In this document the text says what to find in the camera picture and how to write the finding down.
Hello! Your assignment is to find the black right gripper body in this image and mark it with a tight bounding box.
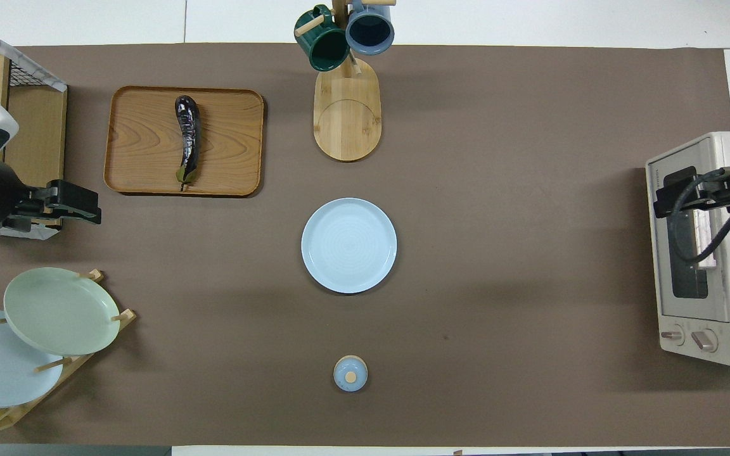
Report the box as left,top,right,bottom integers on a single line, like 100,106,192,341
664,163,730,213

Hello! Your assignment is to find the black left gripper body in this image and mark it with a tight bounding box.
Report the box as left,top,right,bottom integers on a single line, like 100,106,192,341
15,180,101,227

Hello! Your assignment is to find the glass oven door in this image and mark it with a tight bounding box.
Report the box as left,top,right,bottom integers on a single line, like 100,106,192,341
646,139,730,322

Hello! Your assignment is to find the dark purple eggplant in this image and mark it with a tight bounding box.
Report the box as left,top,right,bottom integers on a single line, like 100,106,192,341
174,95,202,191

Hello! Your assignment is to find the wooden shelf box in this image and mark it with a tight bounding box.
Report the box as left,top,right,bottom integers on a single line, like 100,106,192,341
0,47,68,240

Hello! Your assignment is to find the rectangular wooden tray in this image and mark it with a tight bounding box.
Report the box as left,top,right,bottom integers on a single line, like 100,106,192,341
103,85,266,197

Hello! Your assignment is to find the pale green plate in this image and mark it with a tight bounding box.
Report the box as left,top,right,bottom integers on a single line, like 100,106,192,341
3,267,121,357

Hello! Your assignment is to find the wooden plate rack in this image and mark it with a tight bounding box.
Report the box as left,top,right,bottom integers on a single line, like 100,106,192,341
0,269,138,434

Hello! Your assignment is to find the brown table mat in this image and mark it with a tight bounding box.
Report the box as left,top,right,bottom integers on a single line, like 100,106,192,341
0,43,730,447

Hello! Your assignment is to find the wooden mug tree stand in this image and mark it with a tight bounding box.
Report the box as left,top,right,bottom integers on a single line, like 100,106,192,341
295,0,397,162

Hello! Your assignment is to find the dark green mug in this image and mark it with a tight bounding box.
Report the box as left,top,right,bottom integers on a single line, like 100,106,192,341
294,5,350,72

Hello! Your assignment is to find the small blue lidded jar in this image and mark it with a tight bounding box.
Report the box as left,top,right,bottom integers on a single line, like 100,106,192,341
333,355,369,393

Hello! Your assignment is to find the blue mug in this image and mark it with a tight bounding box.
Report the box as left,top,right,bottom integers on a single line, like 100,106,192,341
345,0,395,56

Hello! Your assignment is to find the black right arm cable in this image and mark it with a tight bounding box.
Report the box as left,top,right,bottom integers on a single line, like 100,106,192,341
666,168,730,267

